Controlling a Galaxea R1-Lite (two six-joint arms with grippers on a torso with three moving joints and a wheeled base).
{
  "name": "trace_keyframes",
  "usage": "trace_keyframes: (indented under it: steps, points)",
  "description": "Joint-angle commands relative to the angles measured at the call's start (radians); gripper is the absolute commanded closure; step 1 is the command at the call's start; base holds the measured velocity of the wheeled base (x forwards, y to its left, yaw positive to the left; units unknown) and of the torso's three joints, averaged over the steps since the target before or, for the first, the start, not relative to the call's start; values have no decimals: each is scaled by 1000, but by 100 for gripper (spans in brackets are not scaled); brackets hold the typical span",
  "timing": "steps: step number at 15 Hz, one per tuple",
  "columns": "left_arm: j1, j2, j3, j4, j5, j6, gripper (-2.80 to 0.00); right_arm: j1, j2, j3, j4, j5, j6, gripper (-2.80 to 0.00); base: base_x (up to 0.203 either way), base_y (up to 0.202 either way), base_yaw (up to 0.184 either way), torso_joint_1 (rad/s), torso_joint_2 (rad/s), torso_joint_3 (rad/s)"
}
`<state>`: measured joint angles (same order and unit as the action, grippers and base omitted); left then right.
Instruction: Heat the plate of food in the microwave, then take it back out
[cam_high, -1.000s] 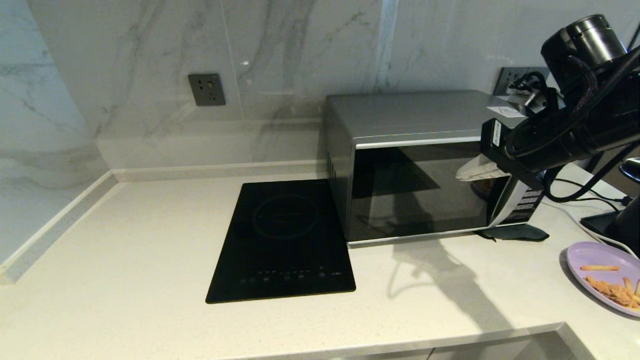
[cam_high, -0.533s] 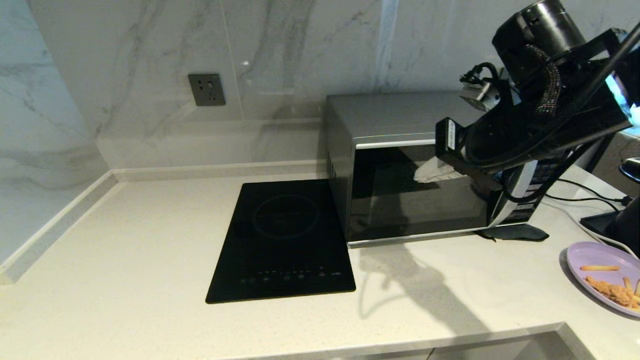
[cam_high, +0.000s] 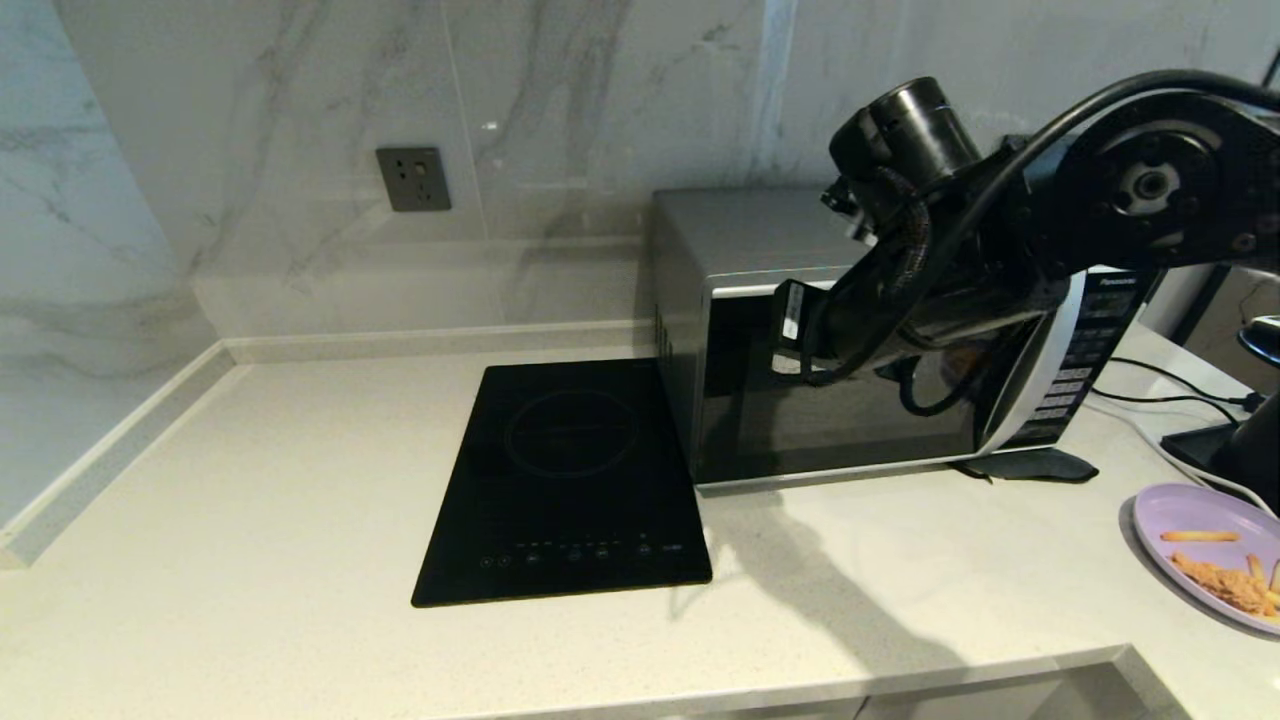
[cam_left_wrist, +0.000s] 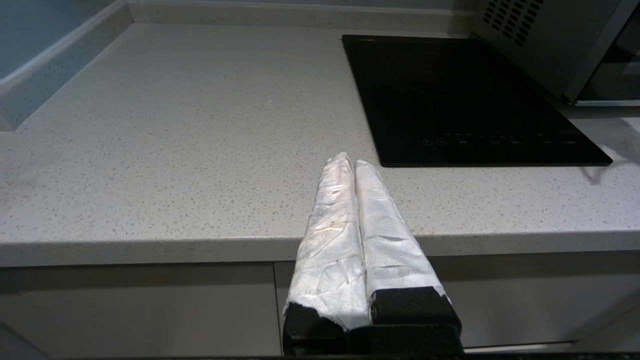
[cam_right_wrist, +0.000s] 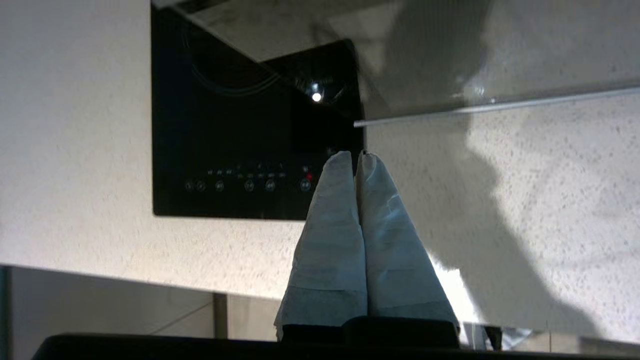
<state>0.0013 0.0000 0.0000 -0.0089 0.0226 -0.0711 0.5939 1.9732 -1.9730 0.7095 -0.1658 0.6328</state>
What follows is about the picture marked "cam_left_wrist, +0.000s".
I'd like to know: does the grey cabinet front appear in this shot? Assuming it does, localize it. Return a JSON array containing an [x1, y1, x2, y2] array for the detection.
[[273, 249, 640, 352], [0, 262, 282, 360]]

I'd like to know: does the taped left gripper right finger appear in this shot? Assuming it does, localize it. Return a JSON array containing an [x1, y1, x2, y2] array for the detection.
[[343, 159, 464, 357]]

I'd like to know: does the silver microwave oven body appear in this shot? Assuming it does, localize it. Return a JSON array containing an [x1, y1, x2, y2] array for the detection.
[[471, 0, 626, 100]]

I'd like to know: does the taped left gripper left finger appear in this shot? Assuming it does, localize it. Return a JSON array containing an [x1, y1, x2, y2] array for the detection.
[[281, 152, 372, 351]]

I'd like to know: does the black induction cooktop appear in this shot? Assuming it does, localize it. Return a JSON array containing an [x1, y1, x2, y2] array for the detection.
[[342, 34, 614, 168]]

